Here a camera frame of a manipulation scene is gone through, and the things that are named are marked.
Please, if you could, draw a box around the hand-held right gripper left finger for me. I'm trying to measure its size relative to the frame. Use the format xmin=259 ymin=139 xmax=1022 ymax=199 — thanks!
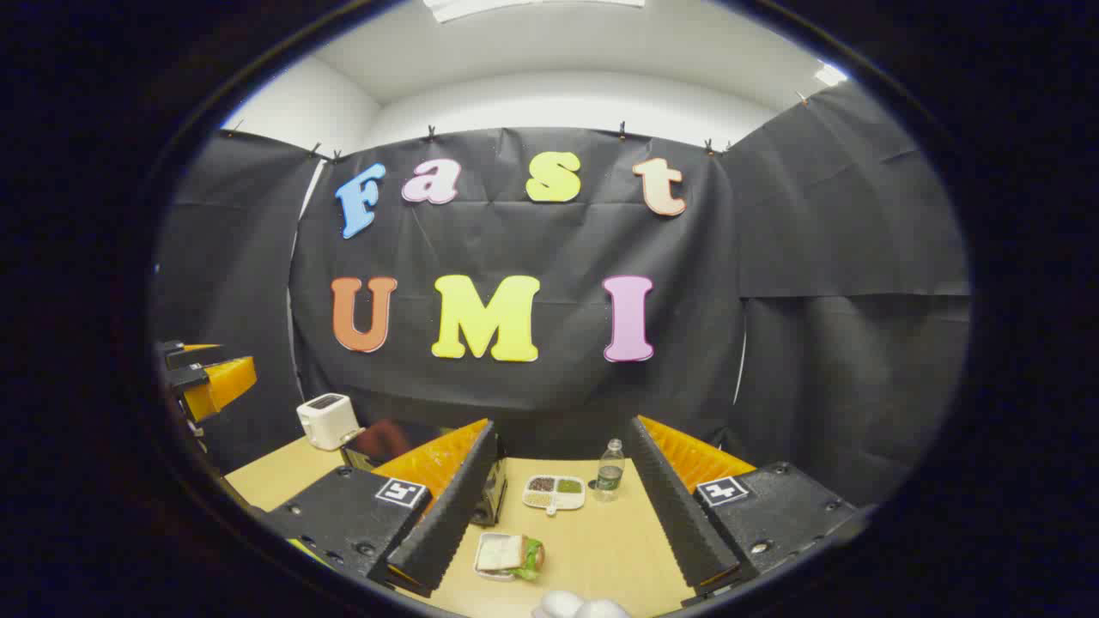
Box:
xmin=258 ymin=418 xmax=501 ymax=599

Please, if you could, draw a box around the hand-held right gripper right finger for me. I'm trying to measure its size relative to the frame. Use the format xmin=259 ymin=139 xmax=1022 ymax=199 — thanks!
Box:
xmin=624 ymin=415 xmax=864 ymax=607

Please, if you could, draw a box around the lettuce sandwich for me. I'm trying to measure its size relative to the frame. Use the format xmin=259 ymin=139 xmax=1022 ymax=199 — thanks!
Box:
xmin=477 ymin=533 xmax=547 ymax=582

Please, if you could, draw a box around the clear plastic water bottle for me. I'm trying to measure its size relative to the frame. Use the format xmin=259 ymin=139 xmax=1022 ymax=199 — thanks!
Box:
xmin=594 ymin=439 xmax=627 ymax=504

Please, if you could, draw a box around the white divided snack plate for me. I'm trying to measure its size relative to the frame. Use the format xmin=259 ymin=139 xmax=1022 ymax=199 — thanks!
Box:
xmin=522 ymin=474 xmax=588 ymax=516

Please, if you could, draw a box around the white toaster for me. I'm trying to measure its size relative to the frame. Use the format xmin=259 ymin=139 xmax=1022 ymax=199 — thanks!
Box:
xmin=296 ymin=393 xmax=364 ymax=452

